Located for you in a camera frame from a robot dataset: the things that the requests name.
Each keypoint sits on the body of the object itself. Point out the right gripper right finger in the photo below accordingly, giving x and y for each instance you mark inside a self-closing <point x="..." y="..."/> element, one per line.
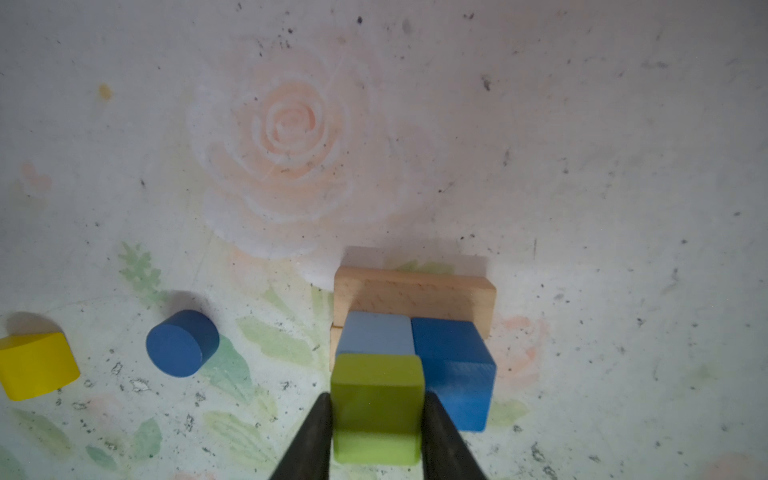
<point x="445" y="455"/>

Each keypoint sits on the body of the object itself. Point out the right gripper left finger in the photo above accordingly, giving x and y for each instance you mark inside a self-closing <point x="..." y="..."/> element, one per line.
<point x="308" y="455"/>

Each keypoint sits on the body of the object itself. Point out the lime green wooden cube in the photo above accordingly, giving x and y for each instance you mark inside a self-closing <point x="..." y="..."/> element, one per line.
<point x="377" y="408"/>

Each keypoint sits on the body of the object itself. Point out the dark blue wooden cube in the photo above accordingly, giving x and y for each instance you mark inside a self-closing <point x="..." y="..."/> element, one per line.
<point x="458" y="368"/>

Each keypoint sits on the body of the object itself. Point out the natural wood plank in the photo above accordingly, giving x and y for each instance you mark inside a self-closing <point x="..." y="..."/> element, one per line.
<point x="335" y="334"/>
<point x="413" y="294"/>

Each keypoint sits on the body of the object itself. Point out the light blue wooden cube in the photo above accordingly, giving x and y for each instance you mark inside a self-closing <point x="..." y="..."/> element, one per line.
<point x="376" y="333"/>

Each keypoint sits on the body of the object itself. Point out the yellow wooden block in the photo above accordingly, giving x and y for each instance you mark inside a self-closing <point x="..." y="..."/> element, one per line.
<point x="36" y="364"/>

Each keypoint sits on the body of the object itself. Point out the dark blue wooden cylinder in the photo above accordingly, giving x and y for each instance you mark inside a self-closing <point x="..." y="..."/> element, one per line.
<point x="180" y="345"/>

